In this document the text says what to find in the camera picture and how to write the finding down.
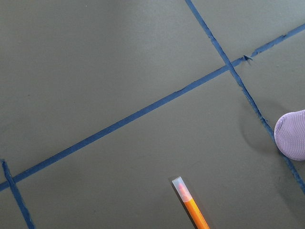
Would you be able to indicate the orange highlighter pen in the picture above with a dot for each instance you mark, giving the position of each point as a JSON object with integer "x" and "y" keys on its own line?
{"x": 190, "y": 203}

